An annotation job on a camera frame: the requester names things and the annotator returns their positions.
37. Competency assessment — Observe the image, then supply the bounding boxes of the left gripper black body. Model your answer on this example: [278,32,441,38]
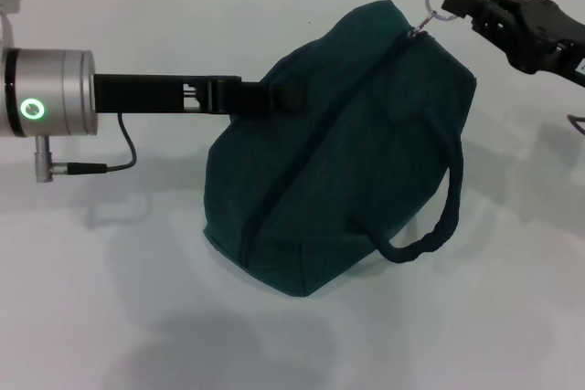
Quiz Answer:
[92,73,216,116]

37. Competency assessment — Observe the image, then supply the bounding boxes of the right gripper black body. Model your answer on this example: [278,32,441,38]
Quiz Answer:
[500,0,585,89]

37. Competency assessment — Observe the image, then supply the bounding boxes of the dark teal lunch bag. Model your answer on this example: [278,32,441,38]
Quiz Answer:
[203,0,477,299]

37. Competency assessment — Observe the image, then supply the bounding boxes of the left arm dark cable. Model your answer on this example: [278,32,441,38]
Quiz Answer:
[34,111,138,184]

